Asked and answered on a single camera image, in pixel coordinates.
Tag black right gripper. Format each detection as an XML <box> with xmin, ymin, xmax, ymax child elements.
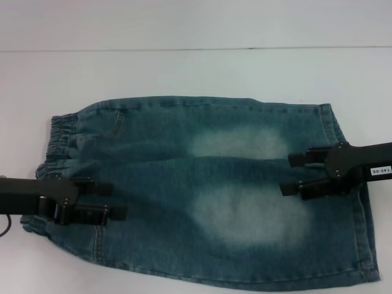
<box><xmin>279</xmin><ymin>141</ymin><xmax>392</xmax><ymax>201</ymax></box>

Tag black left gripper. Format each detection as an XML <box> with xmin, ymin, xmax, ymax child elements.
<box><xmin>0</xmin><ymin>176</ymin><xmax>128</xmax><ymax>227</ymax></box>

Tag blue denim shorts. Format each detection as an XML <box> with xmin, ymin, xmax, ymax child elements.
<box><xmin>20</xmin><ymin>98</ymin><xmax>383</xmax><ymax>294</ymax></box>

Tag dark thin cable loop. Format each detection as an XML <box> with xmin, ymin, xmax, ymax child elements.
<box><xmin>0</xmin><ymin>213</ymin><xmax>13</xmax><ymax>238</ymax></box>

